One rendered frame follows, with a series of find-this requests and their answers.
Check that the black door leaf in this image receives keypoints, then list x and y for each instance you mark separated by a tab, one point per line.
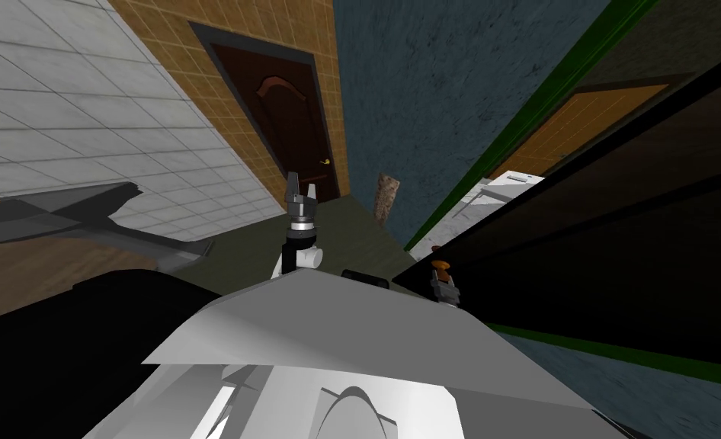
610	244

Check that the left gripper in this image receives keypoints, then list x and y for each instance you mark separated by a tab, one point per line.
301	209

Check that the brown speckled block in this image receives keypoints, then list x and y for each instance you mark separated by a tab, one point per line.
387	198

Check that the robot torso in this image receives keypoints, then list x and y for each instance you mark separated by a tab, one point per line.
348	341

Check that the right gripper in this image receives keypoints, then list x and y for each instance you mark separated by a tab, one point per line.
448	295

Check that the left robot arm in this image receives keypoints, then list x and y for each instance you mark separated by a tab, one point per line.
303	257

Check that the dark brown panelled door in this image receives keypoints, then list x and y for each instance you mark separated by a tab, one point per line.
287	116

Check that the orange round door knob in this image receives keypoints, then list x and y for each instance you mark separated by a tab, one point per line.
440	266

